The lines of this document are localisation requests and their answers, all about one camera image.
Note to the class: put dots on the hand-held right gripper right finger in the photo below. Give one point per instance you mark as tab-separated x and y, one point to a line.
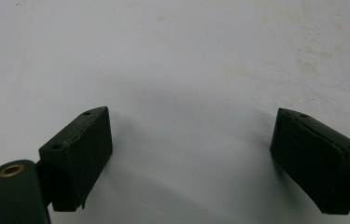
315	161

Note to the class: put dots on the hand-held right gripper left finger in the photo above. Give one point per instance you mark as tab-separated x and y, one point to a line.
77	158

